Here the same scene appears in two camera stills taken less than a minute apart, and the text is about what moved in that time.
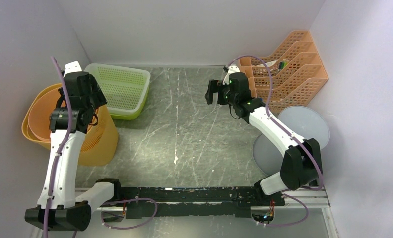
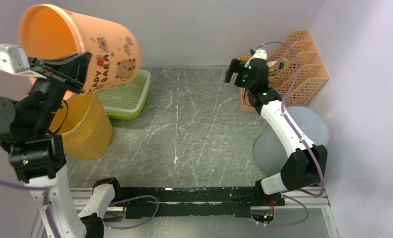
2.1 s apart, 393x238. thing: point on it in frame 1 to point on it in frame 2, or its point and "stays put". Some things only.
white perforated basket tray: x=124 y=89 stays put
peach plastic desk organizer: x=291 y=77 stays put
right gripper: x=215 y=86 to x=235 y=67
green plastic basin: x=135 y=116 stays put
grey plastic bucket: x=305 y=122 stays put
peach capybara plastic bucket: x=101 y=140 to x=50 y=31
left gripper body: x=97 y=98 to x=48 y=72
